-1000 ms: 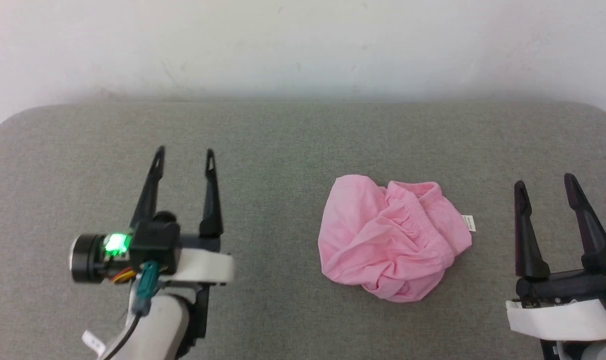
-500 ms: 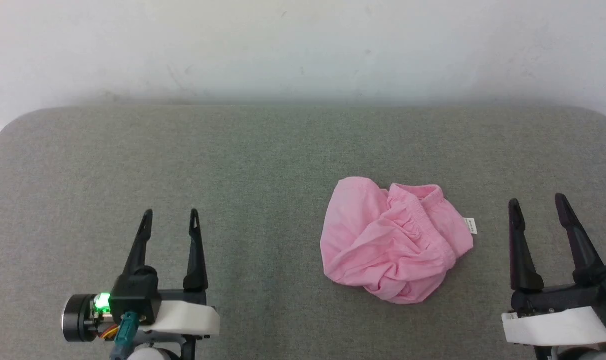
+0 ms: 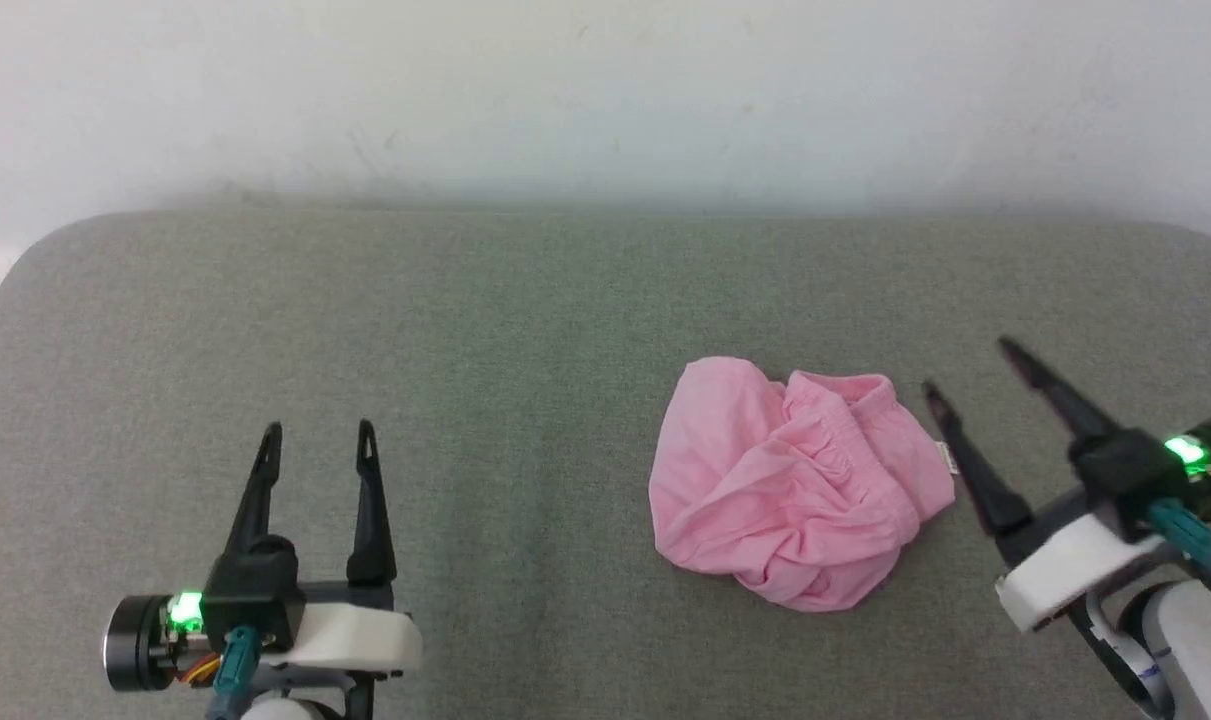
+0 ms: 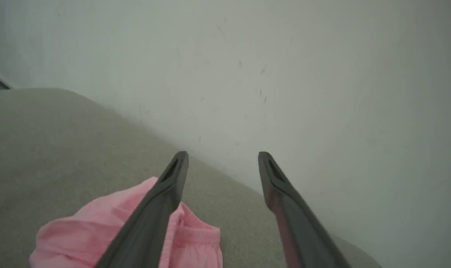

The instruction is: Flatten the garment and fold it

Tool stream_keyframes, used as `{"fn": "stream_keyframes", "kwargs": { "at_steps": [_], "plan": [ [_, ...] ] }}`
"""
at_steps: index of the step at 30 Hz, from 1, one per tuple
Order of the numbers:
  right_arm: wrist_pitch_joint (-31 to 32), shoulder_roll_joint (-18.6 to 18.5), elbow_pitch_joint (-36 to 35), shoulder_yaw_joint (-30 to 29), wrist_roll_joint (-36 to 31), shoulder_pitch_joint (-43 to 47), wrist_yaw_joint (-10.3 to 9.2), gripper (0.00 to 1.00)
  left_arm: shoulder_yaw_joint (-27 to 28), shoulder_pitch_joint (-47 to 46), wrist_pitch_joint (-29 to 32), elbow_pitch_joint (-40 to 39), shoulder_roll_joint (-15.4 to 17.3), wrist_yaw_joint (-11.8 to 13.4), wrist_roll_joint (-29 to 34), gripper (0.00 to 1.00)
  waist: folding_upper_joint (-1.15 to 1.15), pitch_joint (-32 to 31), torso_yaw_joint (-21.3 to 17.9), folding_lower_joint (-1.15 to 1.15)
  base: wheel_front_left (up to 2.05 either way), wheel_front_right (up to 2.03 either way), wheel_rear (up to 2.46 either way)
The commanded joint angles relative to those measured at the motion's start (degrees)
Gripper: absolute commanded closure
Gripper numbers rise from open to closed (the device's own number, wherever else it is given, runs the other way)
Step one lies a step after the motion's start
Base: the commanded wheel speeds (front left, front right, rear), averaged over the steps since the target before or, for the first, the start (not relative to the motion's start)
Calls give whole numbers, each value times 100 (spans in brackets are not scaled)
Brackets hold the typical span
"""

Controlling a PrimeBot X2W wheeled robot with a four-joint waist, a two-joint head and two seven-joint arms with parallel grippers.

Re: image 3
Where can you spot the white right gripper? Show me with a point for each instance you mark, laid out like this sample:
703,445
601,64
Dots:
1065,570

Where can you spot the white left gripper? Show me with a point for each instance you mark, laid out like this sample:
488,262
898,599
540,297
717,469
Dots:
350,630

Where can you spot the pink garment with white label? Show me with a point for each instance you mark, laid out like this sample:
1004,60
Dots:
785,490

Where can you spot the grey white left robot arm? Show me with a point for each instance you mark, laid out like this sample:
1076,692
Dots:
140,640

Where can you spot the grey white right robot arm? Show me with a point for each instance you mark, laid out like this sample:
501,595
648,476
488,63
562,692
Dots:
1200,640

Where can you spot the grey fabric sofa cushion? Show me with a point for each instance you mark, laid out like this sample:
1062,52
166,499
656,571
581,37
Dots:
525,400

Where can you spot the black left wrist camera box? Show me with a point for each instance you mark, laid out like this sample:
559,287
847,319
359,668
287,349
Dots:
255,590

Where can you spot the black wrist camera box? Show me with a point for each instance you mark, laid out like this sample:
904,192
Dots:
1125,470
255,590

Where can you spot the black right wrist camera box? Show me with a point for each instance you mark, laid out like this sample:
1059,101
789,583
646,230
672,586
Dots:
1125,470

